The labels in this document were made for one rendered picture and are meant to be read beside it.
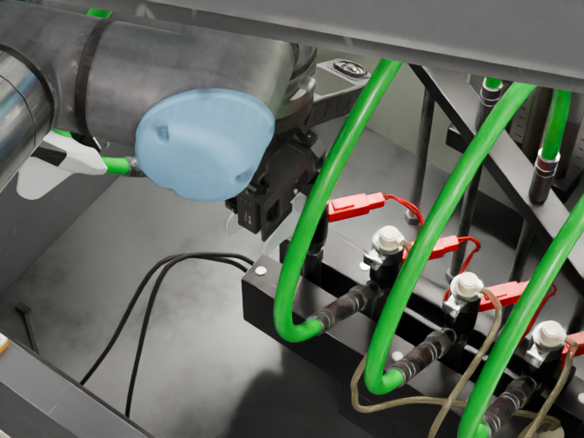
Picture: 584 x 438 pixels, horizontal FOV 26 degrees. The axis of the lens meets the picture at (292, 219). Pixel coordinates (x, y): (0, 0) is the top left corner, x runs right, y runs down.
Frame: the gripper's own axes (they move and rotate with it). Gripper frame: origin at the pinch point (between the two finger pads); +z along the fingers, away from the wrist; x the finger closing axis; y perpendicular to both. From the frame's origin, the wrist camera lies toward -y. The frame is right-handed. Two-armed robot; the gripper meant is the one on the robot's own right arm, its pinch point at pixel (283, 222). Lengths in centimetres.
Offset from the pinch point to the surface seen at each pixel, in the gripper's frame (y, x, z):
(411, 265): 6.8, 16.1, -16.6
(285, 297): 11.1, 8.5, -10.6
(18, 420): 21.5, -16.8, 23.8
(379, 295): -2.4, 8.8, 7.0
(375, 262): -1.5, 8.7, 0.5
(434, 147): -32.5, -2.4, 25.1
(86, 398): 18.0, -9.7, 16.3
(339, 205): -6.2, 1.7, 3.2
